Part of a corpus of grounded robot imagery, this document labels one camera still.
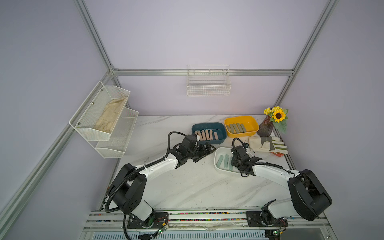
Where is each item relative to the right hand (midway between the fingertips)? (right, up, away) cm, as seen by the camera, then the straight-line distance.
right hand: (233, 160), depth 92 cm
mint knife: (-9, -1, +3) cm, 9 cm away
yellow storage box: (+19, +23, +22) cm, 37 cm away
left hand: (-16, +6, -9) cm, 19 cm away
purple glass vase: (+25, +21, +9) cm, 33 cm away
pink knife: (-21, +14, +15) cm, 29 cm away
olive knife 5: (+12, +20, +19) cm, 30 cm away
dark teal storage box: (-6, +20, +16) cm, 26 cm away
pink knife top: (-24, +17, +16) cm, 33 cm away
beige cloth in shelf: (-70, +27, -13) cm, 76 cm away
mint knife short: (-4, -1, +3) cm, 5 cm away
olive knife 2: (+4, +20, +19) cm, 28 cm away
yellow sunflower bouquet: (+26, +27, -4) cm, 38 cm away
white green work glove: (+27, +9, +9) cm, 30 cm away
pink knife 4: (-13, +15, +15) cm, 25 cm away
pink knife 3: (-16, +18, +18) cm, 30 cm away
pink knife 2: (-18, +15, +15) cm, 28 cm away
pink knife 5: (-9, +15, +15) cm, 23 cm away
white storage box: (-6, -1, +3) cm, 7 cm away
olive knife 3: (+6, +20, +19) cm, 29 cm away
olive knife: (+1, +20, +19) cm, 27 cm away
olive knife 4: (+10, +21, +19) cm, 30 cm away
